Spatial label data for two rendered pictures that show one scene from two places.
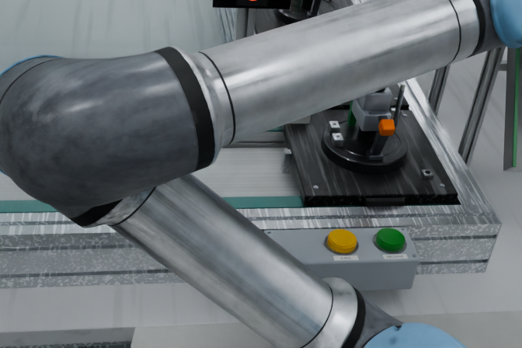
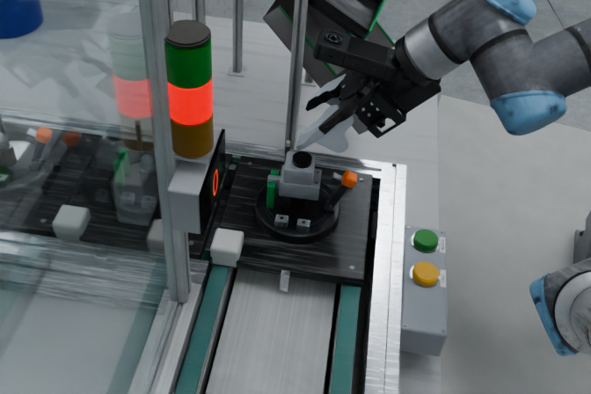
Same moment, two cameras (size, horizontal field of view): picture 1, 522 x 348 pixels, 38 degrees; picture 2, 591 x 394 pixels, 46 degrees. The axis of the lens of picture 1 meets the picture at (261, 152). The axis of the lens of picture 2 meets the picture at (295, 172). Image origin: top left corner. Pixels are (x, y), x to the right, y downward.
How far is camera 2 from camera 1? 102 cm
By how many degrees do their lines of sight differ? 56
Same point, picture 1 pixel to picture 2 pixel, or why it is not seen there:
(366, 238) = (419, 256)
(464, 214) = (390, 181)
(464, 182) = (351, 164)
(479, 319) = (446, 227)
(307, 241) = (420, 299)
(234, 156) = (239, 327)
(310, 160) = (308, 259)
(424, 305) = not seen: hidden behind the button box
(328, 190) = (358, 259)
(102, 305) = not seen: outside the picture
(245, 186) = (293, 331)
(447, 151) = not seen: hidden behind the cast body
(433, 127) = (265, 152)
